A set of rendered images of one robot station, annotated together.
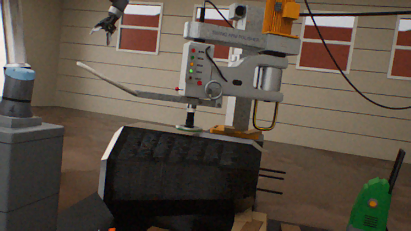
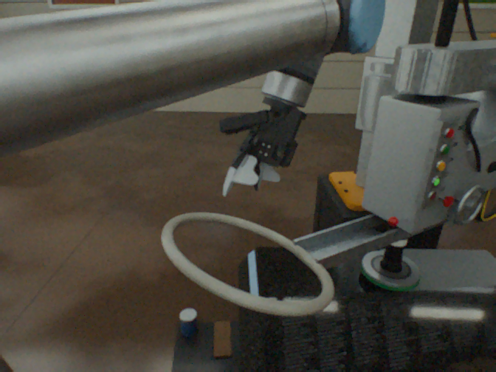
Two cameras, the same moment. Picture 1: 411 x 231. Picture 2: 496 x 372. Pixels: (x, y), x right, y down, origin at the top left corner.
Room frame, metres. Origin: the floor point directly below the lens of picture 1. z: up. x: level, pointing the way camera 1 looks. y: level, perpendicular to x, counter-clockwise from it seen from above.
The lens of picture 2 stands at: (1.68, 0.94, 1.75)
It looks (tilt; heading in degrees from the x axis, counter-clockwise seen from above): 26 degrees down; 347
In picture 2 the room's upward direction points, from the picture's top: straight up
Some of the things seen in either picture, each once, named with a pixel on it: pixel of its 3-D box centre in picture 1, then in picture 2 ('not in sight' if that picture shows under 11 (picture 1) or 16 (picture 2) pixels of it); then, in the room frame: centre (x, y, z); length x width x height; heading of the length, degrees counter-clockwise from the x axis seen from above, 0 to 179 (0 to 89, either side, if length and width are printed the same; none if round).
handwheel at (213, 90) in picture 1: (212, 90); (460, 201); (2.56, -0.03, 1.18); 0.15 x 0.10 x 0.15; 107
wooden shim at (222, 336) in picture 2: not in sight; (222, 338); (3.17, 0.73, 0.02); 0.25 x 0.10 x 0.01; 171
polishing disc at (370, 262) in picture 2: (189, 127); (390, 267); (2.64, 0.12, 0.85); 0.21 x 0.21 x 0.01
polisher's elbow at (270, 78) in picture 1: (270, 79); not in sight; (2.83, -0.51, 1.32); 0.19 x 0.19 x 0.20
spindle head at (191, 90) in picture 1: (205, 73); (429, 159); (2.66, 0.05, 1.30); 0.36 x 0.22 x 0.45; 107
